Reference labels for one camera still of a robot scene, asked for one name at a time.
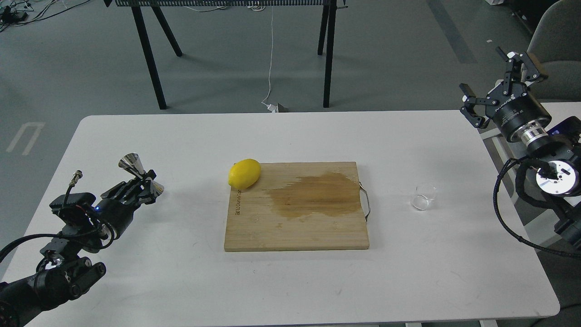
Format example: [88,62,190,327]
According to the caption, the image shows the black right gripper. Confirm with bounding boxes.
[459,46,552,143]

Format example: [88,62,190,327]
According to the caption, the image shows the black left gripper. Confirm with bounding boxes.
[94,170,158,240]

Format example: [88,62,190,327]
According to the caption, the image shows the steel double jigger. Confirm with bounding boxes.
[118,153,164,198]

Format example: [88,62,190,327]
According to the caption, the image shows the small clear glass cup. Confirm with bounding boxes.
[409,183,438,211]

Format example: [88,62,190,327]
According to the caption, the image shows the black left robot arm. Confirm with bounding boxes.
[1,170,164,327]

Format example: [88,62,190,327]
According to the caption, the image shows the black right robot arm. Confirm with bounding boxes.
[459,47,581,259]

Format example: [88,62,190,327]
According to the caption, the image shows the grey office chair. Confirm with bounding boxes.
[528,0,581,102]

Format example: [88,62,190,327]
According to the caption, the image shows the yellow lemon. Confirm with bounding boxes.
[228,158,261,190]

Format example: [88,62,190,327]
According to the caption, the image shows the bamboo cutting board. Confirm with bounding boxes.
[224,162,369,252]

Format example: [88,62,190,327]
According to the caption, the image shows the white power cable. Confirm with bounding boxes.
[261,5,288,113]

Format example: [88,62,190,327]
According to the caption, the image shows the black metal table frame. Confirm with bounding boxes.
[104,0,347,112]

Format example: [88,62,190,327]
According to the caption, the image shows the black floor cables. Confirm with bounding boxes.
[0,0,91,33]

